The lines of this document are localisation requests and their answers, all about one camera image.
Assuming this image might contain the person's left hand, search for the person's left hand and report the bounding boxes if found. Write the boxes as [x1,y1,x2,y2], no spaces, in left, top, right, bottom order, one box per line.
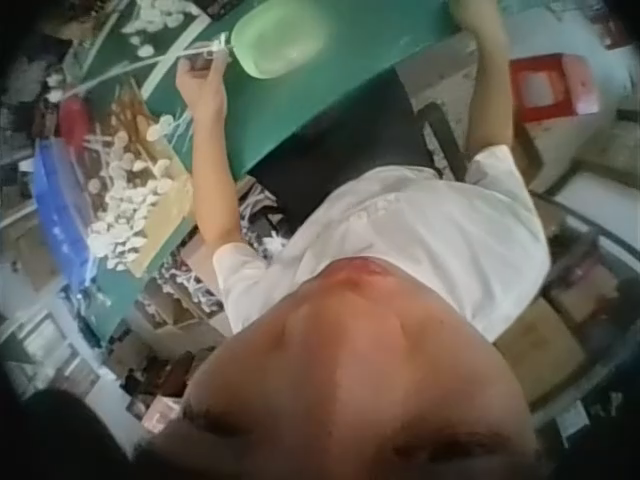
[175,51,233,119]

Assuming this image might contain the white plastic sprue piece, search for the white plastic sprue piece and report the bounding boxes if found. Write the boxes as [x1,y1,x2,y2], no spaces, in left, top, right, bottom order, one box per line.
[182,32,236,64]

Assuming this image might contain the carton of white plastic scrap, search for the carton of white plastic scrap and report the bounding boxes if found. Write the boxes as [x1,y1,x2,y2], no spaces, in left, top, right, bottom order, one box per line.
[138,183,287,329]

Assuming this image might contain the cardboard box of white parts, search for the cardboard box of white parts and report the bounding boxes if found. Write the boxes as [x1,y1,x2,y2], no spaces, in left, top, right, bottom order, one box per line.
[83,74,195,275]

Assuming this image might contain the green plastic tray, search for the green plastic tray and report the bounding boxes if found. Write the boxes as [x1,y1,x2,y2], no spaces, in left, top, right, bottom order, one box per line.
[225,0,332,81]

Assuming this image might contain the heap of white plastic parts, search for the heap of white plastic parts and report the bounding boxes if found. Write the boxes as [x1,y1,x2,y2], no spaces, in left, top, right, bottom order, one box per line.
[118,0,214,59]

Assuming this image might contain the brown cardboard carton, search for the brown cardboard carton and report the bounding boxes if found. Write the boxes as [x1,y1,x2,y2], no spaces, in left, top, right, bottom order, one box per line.
[497,294,594,404]

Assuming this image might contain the blue plastic crate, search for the blue plastic crate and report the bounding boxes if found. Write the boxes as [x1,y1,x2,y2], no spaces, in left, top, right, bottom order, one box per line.
[30,135,104,297]

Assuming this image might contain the red and white carton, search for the red and white carton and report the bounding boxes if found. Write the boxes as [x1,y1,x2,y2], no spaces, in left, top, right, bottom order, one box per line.
[508,51,602,125]

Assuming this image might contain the red plastic container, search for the red plastic container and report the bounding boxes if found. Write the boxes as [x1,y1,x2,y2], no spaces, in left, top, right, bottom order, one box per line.
[57,96,95,147]

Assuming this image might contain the black chair armrest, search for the black chair armrest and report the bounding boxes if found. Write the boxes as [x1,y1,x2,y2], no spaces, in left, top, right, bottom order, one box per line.
[416,101,472,182]

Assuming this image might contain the loose white plastic pieces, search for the loose white plastic pieces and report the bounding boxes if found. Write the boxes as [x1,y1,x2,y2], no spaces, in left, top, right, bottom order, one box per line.
[146,110,196,152]

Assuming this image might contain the person's legs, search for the person's legs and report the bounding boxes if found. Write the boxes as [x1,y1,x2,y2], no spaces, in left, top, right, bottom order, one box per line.
[246,65,437,227]

